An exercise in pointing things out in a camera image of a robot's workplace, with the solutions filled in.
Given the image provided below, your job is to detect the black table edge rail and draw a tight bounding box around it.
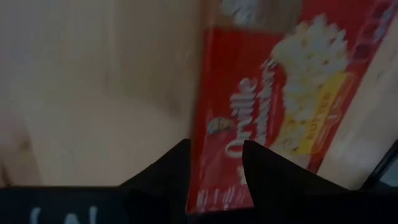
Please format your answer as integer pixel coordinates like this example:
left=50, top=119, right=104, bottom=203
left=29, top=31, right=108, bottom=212
left=359, top=139, right=398, bottom=191

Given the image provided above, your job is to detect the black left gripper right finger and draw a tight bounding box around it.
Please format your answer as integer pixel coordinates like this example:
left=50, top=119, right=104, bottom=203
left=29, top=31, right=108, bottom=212
left=241, top=139, right=349, bottom=224

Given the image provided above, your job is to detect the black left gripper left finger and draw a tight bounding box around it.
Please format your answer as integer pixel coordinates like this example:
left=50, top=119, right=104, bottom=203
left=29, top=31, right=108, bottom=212
left=119, top=138, right=192, bottom=224

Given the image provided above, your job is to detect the red popcorn bag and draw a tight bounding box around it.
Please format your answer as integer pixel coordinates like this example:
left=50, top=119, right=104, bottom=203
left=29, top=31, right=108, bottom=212
left=185, top=0, right=398, bottom=215

